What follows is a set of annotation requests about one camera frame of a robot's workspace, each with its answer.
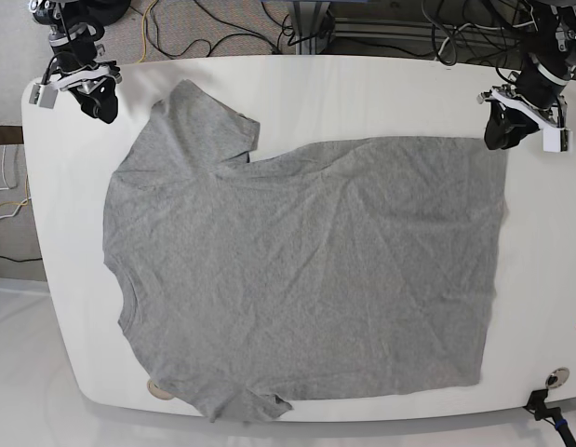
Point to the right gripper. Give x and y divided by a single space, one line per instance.
93 86

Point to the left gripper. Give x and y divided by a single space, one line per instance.
512 118

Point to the grey t-shirt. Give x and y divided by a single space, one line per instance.
339 270

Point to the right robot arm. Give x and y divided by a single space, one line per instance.
75 66

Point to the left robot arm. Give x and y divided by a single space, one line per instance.
530 44

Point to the right table grommet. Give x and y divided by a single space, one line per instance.
557 378

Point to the table grommet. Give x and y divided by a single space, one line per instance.
557 378
158 392

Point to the left table grommet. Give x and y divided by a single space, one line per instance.
158 392

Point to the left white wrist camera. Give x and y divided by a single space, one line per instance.
557 140

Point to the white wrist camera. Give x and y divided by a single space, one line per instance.
557 140
43 96

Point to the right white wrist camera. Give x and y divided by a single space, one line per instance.
43 96

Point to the aluminium table frame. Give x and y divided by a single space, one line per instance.
411 29

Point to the black clamp with cable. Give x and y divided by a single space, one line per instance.
538 408

